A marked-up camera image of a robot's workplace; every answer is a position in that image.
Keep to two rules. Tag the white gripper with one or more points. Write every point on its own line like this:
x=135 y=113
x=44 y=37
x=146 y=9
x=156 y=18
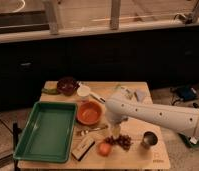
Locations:
x=115 y=126

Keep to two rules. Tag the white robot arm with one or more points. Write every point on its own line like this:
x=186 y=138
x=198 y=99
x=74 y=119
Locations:
x=182 y=120

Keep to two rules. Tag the green plastic tray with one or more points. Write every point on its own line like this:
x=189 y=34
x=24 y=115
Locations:
x=48 y=133

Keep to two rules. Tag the bunch of red grapes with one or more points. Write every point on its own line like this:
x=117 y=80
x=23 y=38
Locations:
x=124 y=141

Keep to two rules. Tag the orange fruit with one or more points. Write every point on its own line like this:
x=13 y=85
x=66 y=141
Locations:
x=104 y=149

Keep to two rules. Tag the orange bowl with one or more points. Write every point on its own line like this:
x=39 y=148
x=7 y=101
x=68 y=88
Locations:
x=89 y=113

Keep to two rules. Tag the metal fork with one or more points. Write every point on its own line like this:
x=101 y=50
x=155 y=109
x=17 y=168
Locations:
x=84 y=132

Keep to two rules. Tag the steel cup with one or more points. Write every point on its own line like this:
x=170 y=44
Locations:
x=149 y=139

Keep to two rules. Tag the green translucent cup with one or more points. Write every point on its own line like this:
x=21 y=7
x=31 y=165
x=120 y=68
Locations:
x=120 y=88

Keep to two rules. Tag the grey triangular cloth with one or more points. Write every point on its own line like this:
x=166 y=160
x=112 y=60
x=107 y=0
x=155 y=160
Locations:
x=140 y=95

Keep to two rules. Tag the white measuring cup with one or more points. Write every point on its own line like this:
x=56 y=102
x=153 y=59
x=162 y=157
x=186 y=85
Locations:
x=85 y=91

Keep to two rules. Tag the dark red bowl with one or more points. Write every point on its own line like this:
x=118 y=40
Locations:
x=67 y=86

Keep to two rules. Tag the green bin with items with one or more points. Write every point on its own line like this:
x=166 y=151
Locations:
x=190 y=142

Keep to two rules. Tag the green vegetable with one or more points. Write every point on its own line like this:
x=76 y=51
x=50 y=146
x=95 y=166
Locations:
x=50 y=91

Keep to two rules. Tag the blue device on floor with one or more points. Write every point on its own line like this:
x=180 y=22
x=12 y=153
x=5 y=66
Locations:
x=185 y=93

